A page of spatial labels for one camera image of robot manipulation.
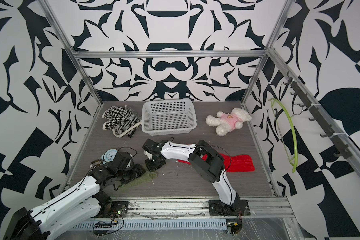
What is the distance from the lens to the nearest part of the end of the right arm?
0.67 meters

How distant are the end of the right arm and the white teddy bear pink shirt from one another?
0.40 metres

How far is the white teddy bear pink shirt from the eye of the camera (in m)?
0.95

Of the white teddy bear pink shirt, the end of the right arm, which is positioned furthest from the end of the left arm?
the white teddy bear pink shirt
